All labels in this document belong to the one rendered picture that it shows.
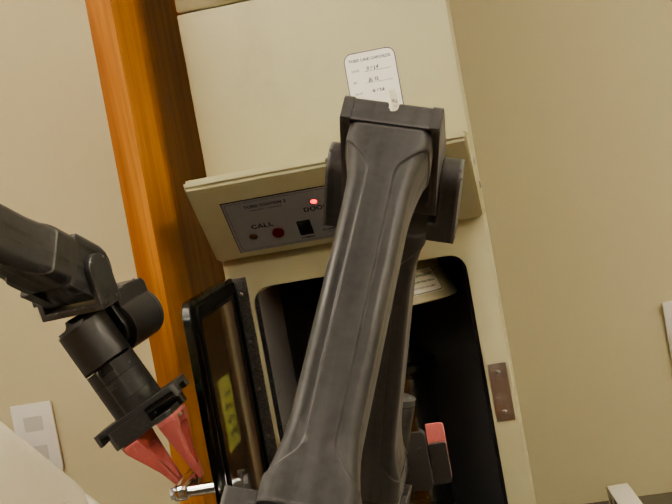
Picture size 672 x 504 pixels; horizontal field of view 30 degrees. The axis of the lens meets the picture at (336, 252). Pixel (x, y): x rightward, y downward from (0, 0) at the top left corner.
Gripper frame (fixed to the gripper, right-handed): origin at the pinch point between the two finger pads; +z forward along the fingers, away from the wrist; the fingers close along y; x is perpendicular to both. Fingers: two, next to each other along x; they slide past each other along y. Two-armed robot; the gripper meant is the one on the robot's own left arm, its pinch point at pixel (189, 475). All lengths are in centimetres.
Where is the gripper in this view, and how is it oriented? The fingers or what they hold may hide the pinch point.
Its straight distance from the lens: 134.6
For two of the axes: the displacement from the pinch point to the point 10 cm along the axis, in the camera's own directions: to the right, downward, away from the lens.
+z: 5.8, 8.2, 0.2
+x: -0.6, 0.7, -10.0
